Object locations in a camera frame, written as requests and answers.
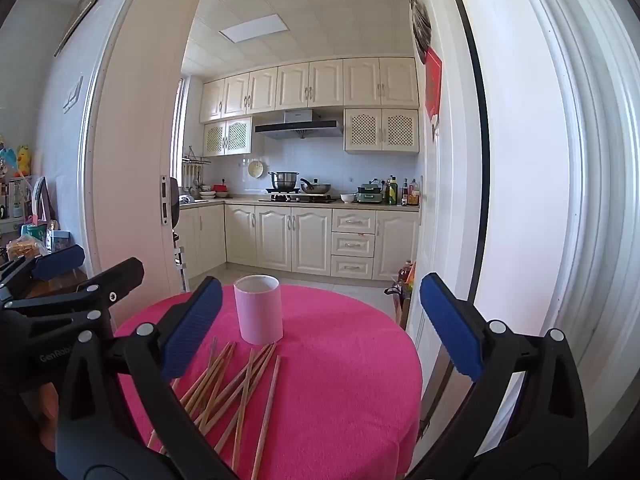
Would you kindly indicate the cream lattice-door cabinet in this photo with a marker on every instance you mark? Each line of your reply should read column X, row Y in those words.
column 382, row 130
column 227, row 136

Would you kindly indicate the range hood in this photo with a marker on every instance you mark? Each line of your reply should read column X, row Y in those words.
column 300, row 127

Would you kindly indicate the person's left hand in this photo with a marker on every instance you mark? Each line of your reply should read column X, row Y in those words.
column 44, row 407

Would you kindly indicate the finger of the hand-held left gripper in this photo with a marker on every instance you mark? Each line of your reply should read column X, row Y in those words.
column 117, row 280
column 60, row 261

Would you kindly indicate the cream upper cabinet row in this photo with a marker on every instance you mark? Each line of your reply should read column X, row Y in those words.
column 310, row 85

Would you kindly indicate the woven hand fan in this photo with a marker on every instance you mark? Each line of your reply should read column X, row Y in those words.
column 420, row 20

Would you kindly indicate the cream lower kitchen cabinets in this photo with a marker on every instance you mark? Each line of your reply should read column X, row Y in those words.
column 275, row 240

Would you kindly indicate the stack of white dishes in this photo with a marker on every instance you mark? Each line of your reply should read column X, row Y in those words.
column 206, row 193

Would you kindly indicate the white bowl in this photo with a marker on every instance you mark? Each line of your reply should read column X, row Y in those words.
column 348, row 198

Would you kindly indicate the bunch of wooden chopsticks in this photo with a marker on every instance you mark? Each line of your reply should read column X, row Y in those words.
column 244, row 400

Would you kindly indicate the orange plastic bag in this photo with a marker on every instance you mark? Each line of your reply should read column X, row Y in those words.
column 410, row 275

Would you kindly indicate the yellow plush toy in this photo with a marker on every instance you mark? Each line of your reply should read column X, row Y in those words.
column 23, row 160

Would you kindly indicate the black bag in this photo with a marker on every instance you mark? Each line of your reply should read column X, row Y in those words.
column 394, row 290

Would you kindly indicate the steel cooking pot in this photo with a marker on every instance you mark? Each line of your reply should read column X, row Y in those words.
column 283, row 182

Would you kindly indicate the metal strike plate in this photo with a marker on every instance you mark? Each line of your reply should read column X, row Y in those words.
column 164, row 200

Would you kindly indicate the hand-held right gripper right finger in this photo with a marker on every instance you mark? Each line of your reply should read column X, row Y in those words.
column 450, row 330

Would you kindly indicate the hanging utensil rack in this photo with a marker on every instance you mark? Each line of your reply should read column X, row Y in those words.
column 195, row 170

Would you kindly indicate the round wall plate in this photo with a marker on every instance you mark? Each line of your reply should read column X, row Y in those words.
column 255, row 168

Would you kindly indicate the pink tablecloth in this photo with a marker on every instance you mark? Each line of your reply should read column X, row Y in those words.
column 340, row 385

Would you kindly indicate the white door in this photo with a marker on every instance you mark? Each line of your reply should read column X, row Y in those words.
column 452, row 185

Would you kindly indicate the kitchen window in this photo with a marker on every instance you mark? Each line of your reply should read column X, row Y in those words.
column 178, row 120

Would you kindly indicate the wok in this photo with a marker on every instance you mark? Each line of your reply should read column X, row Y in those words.
column 317, row 188

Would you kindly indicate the dark sauce bottle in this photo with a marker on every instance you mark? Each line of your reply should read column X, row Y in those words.
column 404, row 194

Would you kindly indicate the ceiling light panel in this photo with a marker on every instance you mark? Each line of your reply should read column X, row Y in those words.
column 257, row 29

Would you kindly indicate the red paper door decoration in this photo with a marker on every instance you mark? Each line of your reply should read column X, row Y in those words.
column 432, row 85

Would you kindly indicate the gas stove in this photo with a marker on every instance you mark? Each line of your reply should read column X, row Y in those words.
column 297, row 198

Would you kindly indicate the blue toy figure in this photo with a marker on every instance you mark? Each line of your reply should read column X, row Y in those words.
column 7, row 160

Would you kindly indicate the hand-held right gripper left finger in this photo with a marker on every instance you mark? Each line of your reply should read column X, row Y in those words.
column 192, row 330

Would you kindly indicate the red bowl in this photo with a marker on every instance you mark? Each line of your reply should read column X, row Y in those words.
column 220, row 188

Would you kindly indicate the clear snack bag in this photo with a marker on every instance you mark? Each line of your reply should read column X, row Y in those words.
column 25, row 249

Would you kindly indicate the dark condiment bottle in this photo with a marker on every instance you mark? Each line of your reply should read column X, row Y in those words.
column 386, row 192

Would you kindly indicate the green electric cooker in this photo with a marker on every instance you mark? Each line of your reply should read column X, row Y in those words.
column 370, row 195

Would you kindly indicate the green oil bottle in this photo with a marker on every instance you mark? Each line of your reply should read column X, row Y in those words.
column 393, row 192

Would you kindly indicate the framed wall picture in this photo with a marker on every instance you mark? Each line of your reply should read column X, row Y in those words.
column 87, row 5

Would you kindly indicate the dark triangular frame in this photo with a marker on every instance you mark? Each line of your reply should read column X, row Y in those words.
column 42, row 202

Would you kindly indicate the pink cup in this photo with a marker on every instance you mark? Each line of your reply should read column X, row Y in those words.
column 257, row 315

